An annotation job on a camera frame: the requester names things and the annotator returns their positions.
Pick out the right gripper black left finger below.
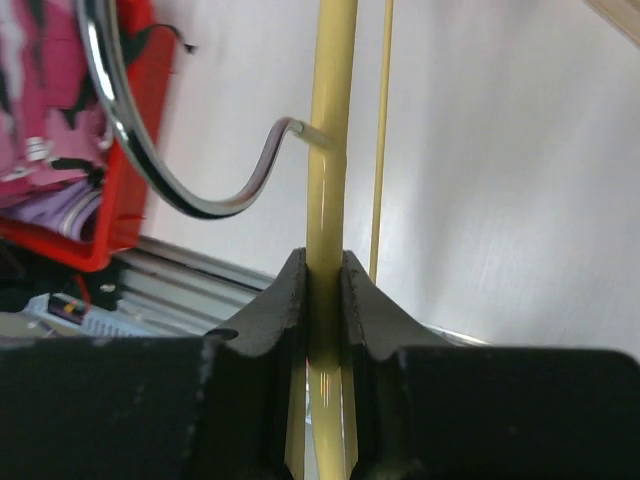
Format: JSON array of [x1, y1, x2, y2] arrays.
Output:
[[1, 249, 307, 479]]

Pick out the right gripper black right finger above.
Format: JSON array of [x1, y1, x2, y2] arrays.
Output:
[[341, 252, 639, 479]]

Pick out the pink camouflage trousers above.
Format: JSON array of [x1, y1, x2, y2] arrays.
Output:
[[1, 1, 113, 207]]

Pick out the purple folded garment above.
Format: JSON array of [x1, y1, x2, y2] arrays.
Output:
[[1, 181, 102, 243]]

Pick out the red plastic bin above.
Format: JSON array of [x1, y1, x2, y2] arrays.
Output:
[[0, 0, 177, 274]]

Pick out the wooden clothes rack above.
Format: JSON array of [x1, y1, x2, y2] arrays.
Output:
[[586, 0, 640, 47]]

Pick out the aluminium mounting rail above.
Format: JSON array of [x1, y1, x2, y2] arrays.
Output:
[[114, 235, 491, 347]]

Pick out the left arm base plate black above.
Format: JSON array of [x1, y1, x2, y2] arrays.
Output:
[[1, 239, 124, 313]]

